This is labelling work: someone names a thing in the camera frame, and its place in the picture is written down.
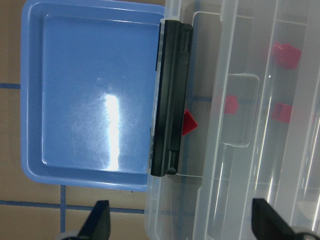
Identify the clear plastic box lid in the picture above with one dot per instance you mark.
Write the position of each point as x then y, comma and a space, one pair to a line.
250, 155

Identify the red block under lid centre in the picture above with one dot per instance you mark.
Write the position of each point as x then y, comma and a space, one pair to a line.
285, 55

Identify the black box handle latch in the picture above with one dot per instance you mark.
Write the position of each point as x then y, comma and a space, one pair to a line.
170, 108

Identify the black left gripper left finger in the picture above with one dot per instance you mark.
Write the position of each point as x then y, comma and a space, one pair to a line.
98, 224

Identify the red block near handle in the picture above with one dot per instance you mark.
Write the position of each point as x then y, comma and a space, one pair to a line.
189, 123

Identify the red block under lid front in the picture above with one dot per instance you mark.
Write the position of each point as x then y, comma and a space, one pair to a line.
282, 112

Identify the blue plastic tray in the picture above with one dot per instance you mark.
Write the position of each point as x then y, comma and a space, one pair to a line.
87, 85

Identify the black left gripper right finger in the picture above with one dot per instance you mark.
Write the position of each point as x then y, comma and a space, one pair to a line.
267, 224

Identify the red block under lid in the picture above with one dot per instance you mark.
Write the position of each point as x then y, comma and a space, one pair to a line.
285, 55
282, 112
231, 105

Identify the red block under lid left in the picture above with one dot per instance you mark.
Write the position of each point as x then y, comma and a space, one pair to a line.
231, 105

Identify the clear plastic storage box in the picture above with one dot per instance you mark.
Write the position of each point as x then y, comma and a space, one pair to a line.
172, 199

